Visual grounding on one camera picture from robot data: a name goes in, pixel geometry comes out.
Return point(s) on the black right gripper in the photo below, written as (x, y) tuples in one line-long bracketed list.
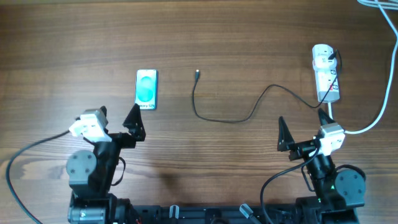
[(286, 143)]

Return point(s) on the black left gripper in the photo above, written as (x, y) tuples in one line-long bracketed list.
[(135, 129)]

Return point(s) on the Galaxy S25 smartphone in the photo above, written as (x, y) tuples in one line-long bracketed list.
[(146, 89)]

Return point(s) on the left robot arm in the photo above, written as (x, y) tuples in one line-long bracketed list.
[(91, 172)]

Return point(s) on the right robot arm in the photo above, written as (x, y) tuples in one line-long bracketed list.
[(339, 190)]

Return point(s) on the white USB charger plug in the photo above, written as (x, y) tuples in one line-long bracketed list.
[(322, 62)]

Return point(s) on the white power strip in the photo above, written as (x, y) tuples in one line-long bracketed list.
[(326, 82)]

